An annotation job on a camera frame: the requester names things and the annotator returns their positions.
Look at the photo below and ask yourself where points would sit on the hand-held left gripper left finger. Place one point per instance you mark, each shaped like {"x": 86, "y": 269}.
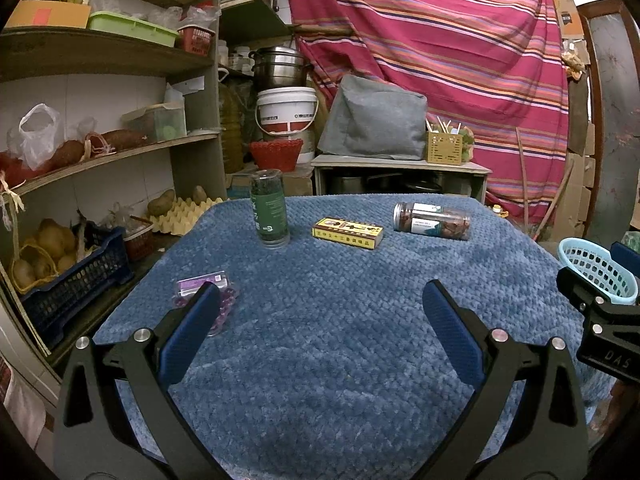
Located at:
{"x": 190, "y": 345}

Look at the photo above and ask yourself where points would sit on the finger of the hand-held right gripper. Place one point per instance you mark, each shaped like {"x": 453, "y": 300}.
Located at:
{"x": 627, "y": 255}
{"x": 575, "y": 282}

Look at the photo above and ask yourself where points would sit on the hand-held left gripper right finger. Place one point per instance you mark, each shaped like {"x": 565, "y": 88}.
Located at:
{"x": 452, "y": 335}

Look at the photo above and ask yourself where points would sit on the light blue plastic basket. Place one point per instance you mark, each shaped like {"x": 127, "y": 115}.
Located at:
{"x": 585, "y": 260}

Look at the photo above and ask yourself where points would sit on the purple bead packet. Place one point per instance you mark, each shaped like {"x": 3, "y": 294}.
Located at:
{"x": 187, "y": 285}

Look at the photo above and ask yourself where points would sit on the stack of flattened cardboard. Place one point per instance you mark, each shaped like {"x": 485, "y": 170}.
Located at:
{"x": 575, "y": 185}

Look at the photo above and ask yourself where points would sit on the plastic bottle yellow label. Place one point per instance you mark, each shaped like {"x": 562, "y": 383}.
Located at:
{"x": 500, "y": 211}

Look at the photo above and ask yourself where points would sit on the dark red plastic basket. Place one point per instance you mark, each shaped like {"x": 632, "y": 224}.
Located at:
{"x": 139, "y": 242}

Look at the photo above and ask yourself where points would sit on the wooden stick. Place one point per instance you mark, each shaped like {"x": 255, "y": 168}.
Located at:
{"x": 523, "y": 180}

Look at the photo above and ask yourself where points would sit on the clear jar brown contents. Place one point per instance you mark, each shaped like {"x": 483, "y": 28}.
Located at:
{"x": 430, "y": 220}

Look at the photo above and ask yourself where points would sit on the blue textured blanket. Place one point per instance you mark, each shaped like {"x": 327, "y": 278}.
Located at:
{"x": 325, "y": 310}

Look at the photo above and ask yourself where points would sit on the yellow egg carton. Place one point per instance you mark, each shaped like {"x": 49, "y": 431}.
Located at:
{"x": 180, "y": 215}

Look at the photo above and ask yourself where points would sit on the blue plastic crate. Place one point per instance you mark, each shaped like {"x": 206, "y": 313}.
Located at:
{"x": 75, "y": 280}

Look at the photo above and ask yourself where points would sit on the yellow printed box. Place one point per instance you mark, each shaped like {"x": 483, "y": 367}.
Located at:
{"x": 345, "y": 240}

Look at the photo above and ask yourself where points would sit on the brown potato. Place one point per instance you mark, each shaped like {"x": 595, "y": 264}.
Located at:
{"x": 200, "y": 195}
{"x": 161, "y": 202}

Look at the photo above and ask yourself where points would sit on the green glass jar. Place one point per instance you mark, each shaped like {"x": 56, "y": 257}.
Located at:
{"x": 267, "y": 210}

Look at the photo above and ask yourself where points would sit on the dark cooking pot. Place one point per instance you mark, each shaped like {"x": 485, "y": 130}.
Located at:
{"x": 400, "y": 185}

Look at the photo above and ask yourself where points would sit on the bag of potatoes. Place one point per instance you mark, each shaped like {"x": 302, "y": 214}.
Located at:
{"x": 50, "y": 240}

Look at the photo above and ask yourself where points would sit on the green leafy vegetable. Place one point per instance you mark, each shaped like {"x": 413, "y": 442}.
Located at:
{"x": 467, "y": 142}

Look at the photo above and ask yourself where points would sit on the tan dried plant bundle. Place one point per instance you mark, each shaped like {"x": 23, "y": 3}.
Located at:
{"x": 573, "y": 65}

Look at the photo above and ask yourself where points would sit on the red woven basket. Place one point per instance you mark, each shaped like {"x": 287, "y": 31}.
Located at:
{"x": 275, "y": 155}

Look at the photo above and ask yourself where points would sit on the sweet potato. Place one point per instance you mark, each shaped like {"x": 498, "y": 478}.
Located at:
{"x": 65, "y": 154}
{"x": 120, "y": 139}

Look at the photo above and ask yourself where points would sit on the yellow oil jug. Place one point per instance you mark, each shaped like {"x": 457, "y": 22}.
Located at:
{"x": 231, "y": 125}

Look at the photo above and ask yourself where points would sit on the clear plastic container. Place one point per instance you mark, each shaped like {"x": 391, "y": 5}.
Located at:
{"x": 160, "y": 122}

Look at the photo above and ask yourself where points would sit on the grey cushion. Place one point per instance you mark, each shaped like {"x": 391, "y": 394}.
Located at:
{"x": 372, "y": 120}

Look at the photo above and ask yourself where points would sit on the red mesh bag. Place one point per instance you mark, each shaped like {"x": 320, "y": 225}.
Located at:
{"x": 12, "y": 170}

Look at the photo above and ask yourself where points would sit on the brown cardboard box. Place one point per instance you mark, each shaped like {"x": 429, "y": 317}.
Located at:
{"x": 567, "y": 10}

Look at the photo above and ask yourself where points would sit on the striped red curtain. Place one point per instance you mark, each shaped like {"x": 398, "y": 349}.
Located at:
{"x": 450, "y": 60}

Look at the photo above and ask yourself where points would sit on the white plastic bucket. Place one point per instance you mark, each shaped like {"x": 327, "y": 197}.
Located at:
{"x": 285, "y": 105}

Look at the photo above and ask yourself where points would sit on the white plastic bag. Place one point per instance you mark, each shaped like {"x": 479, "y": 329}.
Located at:
{"x": 37, "y": 130}

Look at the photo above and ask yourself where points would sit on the steel pot stack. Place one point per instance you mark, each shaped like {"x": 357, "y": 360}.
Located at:
{"x": 277, "y": 67}

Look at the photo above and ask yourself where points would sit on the small red mesh basket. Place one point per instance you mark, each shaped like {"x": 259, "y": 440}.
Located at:
{"x": 196, "y": 40}

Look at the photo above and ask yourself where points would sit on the wooden shelf unit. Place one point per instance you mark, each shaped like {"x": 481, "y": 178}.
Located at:
{"x": 100, "y": 52}

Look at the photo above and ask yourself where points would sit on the green plastic tray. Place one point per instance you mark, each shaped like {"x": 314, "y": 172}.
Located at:
{"x": 130, "y": 27}

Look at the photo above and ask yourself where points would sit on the orange cardboard box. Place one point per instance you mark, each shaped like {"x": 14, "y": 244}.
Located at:
{"x": 45, "y": 14}

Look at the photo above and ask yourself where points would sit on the grey door brown frame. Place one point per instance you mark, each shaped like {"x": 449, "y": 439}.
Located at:
{"x": 615, "y": 110}

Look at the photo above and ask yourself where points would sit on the dark wooden wall shelf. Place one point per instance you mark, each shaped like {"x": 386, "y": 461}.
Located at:
{"x": 250, "y": 20}

